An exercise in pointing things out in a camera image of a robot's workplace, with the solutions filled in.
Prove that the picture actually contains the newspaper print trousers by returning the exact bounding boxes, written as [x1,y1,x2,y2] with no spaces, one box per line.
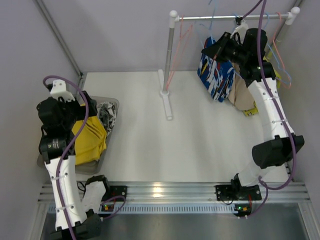
[97,101,117,136]

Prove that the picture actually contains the blue patterned garment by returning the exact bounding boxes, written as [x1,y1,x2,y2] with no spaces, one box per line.
[196,36,236,104]

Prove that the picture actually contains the pink wire hanger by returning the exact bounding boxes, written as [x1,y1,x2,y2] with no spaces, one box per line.
[272,11,293,90]
[164,15,193,91]

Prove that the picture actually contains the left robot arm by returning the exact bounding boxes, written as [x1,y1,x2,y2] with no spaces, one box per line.
[36,91,110,240]

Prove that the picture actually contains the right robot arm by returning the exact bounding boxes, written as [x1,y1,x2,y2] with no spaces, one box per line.
[201,28,305,201]

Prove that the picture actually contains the beige garment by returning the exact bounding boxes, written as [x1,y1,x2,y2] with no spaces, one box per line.
[228,63,255,111]

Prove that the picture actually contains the white clothes rack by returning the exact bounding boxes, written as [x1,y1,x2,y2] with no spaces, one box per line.
[158,6,301,121]

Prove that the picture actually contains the yellow green garment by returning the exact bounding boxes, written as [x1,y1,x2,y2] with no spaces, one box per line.
[242,57,282,117]

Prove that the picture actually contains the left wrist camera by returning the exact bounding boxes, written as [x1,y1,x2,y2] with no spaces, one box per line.
[50,79,76,102]

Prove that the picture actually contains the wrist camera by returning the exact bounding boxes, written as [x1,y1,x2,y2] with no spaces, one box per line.
[50,79,76,102]
[230,17,249,39]

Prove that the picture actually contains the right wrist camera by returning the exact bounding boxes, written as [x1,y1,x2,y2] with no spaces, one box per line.
[230,17,249,39]

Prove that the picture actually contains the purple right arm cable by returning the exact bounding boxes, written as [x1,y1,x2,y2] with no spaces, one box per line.
[239,0,298,218]

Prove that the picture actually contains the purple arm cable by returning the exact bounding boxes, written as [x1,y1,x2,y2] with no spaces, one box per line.
[239,0,298,218]
[42,74,127,240]

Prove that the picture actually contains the aluminium mounting rail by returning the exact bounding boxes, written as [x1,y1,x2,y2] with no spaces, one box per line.
[37,181,311,202]

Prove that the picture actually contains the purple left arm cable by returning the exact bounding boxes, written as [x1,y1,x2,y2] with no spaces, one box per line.
[42,74,127,240]

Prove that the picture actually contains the grey slotted cable duct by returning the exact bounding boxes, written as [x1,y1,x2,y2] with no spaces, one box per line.
[47,201,266,215]

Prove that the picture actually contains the aluminium frame post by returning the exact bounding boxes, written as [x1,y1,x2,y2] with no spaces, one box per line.
[33,0,83,79]

